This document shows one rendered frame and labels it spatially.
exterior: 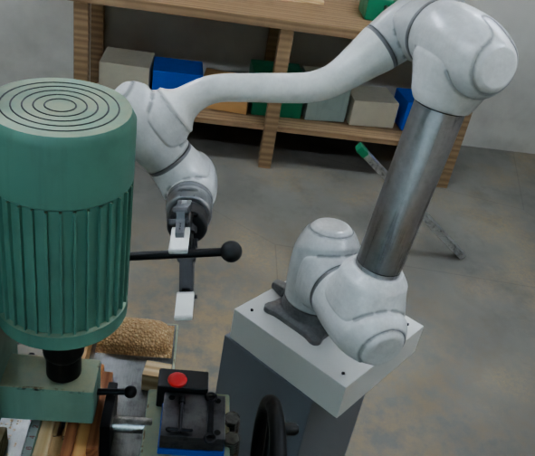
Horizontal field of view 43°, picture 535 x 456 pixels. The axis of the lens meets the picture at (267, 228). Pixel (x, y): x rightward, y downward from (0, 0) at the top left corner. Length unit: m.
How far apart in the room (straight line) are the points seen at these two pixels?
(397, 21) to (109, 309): 0.79
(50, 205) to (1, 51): 3.70
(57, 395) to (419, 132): 0.78
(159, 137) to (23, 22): 3.13
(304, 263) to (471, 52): 0.65
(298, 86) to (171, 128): 0.26
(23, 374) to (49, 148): 0.44
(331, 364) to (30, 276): 0.94
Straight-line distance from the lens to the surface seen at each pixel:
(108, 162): 0.79
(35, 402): 1.09
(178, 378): 1.10
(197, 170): 1.34
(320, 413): 1.79
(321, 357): 1.66
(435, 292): 3.23
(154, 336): 1.30
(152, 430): 1.11
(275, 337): 1.68
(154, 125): 1.29
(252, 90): 1.34
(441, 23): 1.29
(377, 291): 1.44
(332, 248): 1.58
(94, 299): 0.90
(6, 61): 4.50
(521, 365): 3.03
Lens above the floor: 1.82
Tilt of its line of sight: 33 degrees down
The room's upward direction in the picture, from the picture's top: 10 degrees clockwise
